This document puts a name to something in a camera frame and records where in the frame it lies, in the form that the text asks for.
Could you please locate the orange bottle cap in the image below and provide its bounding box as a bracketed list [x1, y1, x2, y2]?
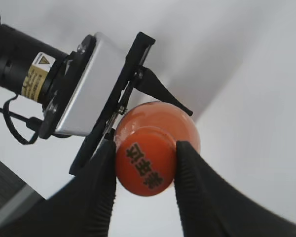
[115, 127, 177, 197]

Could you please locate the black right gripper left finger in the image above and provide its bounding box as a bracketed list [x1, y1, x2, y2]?
[0, 141, 116, 237]

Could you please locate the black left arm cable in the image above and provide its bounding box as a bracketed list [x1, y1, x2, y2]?
[0, 95, 45, 146]

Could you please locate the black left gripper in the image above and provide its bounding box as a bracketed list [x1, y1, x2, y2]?
[69, 32, 193, 175]

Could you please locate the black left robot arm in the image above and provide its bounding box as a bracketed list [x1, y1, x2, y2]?
[0, 21, 192, 175]

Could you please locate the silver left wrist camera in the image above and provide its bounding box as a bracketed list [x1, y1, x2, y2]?
[39, 32, 128, 139]

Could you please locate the orange soda plastic bottle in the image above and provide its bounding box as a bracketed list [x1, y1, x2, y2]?
[114, 102, 201, 163]

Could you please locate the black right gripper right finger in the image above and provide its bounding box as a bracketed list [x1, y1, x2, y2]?
[174, 141, 296, 237]

